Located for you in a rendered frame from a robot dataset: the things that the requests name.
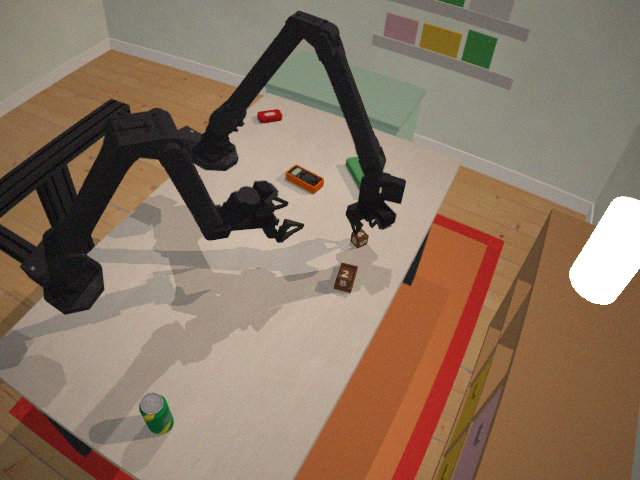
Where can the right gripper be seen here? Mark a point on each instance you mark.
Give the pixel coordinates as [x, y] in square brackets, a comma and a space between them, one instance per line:
[270, 230]

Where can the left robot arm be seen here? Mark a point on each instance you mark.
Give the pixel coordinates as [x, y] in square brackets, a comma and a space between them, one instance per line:
[230, 115]

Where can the brown wooden tray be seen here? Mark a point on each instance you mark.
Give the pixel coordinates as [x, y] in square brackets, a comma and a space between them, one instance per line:
[350, 267]

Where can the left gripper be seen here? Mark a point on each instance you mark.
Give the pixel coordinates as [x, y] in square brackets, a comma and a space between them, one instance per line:
[354, 216]

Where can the brown wooden number cube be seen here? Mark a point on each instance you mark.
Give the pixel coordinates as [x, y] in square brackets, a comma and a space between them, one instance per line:
[360, 239]
[344, 277]

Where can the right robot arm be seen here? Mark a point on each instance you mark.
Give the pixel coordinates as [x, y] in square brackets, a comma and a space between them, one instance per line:
[124, 143]

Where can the green soda can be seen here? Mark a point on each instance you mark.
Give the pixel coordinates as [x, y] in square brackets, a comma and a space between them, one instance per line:
[156, 413]

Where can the green rectangular block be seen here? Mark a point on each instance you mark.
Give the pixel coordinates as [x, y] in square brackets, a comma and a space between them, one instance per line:
[355, 170]

